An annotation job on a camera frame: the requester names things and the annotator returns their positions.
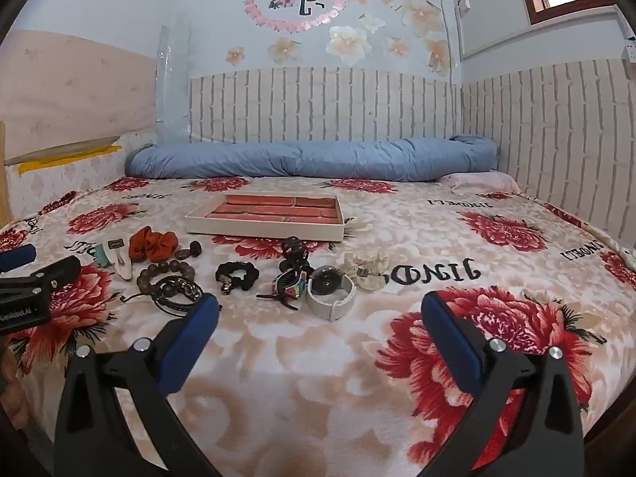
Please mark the wooden board with yellow tape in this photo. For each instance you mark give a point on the wooden board with yellow tape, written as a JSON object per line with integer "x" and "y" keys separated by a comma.
{"x": 64, "y": 151}

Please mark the orange fabric scrunchie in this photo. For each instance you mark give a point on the orange fabric scrunchie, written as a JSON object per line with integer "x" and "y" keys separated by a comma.
{"x": 151, "y": 243}

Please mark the watch with white band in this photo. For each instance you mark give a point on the watch with white band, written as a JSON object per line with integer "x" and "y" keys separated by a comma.
{"x": 329, "y": 285}

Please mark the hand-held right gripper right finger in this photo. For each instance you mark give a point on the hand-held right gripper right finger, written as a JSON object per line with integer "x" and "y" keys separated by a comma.
{"x": 449, "y": 333}

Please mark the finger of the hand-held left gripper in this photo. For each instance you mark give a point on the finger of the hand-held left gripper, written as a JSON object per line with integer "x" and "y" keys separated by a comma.
{"x": 17, "y": 257}
{"x": 62, "y": 271}

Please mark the cream tray with brick-pattern lining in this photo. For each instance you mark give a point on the cream tray with brick-pattern lining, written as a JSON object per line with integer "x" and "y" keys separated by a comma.
{"x": 271, "y": 216}

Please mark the pink pillow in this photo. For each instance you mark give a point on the pink pillow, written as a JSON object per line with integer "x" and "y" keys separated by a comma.
{"x": 477, "y": 181}

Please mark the white glasses case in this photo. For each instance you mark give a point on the white glasses case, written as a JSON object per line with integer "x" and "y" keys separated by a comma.
{"x": 117, "y": 256}

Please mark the red floral fleece blanket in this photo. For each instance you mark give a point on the red floral fleece blanket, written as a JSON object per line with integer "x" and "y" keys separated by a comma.
{"x": 323, "y": 367}

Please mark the white wall socket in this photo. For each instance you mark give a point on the white wall socket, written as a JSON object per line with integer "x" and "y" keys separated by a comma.
{"x": 630, "y": 48}

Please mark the rolled blue duvet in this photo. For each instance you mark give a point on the rolled blue duvet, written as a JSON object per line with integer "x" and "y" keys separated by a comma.
{"x": 308, "y": 159}

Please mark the clear plastic sheet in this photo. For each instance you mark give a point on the clear plastic sheet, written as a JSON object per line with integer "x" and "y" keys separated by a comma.
{"x": 173, "y": 79}

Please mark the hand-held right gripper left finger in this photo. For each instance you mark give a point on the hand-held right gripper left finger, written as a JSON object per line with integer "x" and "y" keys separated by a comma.
{"x": 191, "y": 330}

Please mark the peach flower wall stickers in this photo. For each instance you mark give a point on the peach flower wall stickers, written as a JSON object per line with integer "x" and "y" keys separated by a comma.
{"x": 348, "y": 39}

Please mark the colourful patterned hair clip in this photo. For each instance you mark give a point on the colourful patterned hair clip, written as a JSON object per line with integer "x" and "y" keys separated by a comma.
{"x": 288, "y": 283}

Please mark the small white wall box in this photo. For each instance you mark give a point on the small white wall box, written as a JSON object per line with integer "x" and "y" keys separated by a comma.
{"x": 464, "y": 5}

